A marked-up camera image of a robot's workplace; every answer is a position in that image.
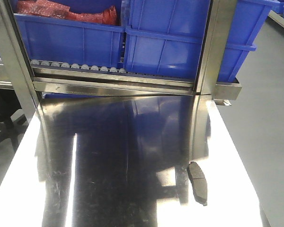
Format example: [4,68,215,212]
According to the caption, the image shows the red bubble wrap bag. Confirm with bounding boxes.
[16,0,118,26]

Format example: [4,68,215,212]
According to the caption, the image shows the stainless steel rack frame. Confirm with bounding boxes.
[0,0,241,120]

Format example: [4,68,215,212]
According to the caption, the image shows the left blue plastic bin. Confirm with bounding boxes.
[10,0,129,67]

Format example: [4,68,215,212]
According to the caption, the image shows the black office chair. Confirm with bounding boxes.
[0,89,27,151]

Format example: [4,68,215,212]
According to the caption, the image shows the blue plastic bin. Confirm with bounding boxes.
[124,0,277,82]
[10,0,129,67]

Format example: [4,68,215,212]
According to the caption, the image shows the grey roller conveyor track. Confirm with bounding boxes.
[0,54,127,74]

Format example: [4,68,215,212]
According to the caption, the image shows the grey brake pad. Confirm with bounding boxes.
[187,162,208,206]

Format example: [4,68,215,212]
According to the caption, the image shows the right blue plastic bin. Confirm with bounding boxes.
[124,0,277,82]

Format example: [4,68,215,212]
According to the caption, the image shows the far blue bins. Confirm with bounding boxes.
[272,0,284,15]

